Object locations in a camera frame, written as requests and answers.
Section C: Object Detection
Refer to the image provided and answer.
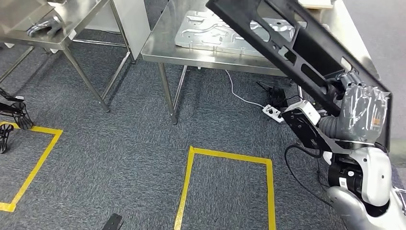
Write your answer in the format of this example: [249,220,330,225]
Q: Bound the neighbour robot grey hand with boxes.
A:
[27,15,63,38]

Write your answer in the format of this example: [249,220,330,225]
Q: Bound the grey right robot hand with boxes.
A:
[323,70,391,144]

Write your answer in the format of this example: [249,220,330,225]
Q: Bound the black plastic panel part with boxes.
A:
[205,0,392,153]

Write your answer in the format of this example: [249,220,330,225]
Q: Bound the stainless steel workbench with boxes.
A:
[141,0,381,125]

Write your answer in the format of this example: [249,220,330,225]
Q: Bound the stainless steel table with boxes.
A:
[0,0,132,112]

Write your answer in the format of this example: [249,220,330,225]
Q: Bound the white panel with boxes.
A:
[85,0,151,61]

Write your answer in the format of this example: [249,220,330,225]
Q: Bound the black power adapter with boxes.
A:
[256,81,288,109]

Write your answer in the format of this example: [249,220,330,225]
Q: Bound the white power strip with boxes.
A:
[262,104,284,124]

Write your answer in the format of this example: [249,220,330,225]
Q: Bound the neighbour robot black foot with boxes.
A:
[0,124,14,155]
[0,87,34,131]

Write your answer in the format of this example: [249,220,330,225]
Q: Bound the yellow floor tape square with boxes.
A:
[0,121,63,213]
[173,146,276,230]

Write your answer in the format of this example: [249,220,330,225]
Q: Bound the stamped metal plate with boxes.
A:
[174,9,297,58]

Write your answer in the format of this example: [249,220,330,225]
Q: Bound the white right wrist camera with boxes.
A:
[282,100,350,156]

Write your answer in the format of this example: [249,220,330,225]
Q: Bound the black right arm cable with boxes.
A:
[283,144,334,208]

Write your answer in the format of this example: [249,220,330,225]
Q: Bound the white power cable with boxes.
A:
[225,69,265,109]

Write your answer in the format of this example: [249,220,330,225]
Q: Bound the black robot bracket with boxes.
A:
[102,213,124,230]

